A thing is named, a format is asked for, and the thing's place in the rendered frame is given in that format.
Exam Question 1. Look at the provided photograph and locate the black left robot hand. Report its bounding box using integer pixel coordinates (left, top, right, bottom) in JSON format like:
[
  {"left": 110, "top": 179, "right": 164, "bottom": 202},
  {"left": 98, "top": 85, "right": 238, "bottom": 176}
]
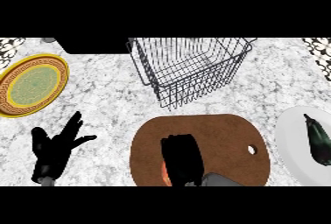
[{"left": 30, "top": 110, "right": 99, "bottom": 184}]

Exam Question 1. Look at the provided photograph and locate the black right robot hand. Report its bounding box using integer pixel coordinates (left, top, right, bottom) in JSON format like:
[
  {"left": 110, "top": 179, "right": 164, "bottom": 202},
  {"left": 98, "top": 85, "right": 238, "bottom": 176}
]
[{"left": 160, "top": 133, "right": 204, "bottom": 187}]

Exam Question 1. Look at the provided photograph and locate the orange squash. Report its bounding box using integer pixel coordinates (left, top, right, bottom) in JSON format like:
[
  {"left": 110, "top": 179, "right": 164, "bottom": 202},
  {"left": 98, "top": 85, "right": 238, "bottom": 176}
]
[{"left": 160, "top": 160, "right": 173, "bottom": 187}]

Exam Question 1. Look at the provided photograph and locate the brown wooden cutting board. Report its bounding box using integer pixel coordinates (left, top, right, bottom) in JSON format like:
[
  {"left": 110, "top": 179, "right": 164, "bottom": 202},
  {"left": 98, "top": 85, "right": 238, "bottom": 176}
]
[{"left": 129, "top": 114, "right": 272, "bottom": 187}]

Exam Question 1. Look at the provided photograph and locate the yellow rimmed patterned plate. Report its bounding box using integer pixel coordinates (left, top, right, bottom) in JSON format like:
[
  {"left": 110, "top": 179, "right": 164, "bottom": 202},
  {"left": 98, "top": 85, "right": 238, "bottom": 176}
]
[{"left": 0, "top": 52, "right": 71, "bottom": 119}]

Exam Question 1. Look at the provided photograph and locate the white plate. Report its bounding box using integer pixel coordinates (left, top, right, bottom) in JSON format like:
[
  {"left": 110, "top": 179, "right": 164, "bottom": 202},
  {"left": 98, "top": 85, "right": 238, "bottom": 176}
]
[{"left": 274, "top": 105, "right": 331, "bottom": 187}]

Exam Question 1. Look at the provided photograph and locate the dark eggplant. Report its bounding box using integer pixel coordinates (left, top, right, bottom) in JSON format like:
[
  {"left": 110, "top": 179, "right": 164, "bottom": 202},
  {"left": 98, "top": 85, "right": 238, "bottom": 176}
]
[{"left": 303, "top": 113, "right": 331, "bottom": 167}]

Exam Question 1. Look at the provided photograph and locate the black white patterned tile strip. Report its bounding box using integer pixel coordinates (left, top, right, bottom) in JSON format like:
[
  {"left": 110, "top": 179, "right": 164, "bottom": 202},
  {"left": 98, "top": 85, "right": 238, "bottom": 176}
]
[
  {"left": 302, "top": 38, "right": 331, "bottom": 81},
  {"left": 0, "top": 38, "right": 27, "bottom": 69}
]

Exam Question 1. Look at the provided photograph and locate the black appliance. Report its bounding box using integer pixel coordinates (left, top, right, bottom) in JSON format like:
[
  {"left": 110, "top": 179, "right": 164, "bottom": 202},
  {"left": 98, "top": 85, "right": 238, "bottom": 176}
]
[{"left": 55, "top": 38, "right": 132, "bottom": 55}]

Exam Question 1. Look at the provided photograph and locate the black wire basket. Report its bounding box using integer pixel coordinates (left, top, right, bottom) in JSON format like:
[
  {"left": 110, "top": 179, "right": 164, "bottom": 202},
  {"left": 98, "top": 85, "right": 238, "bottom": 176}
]
[{"left": 126, "top": 38, "right": 259, "bottom": 112}]

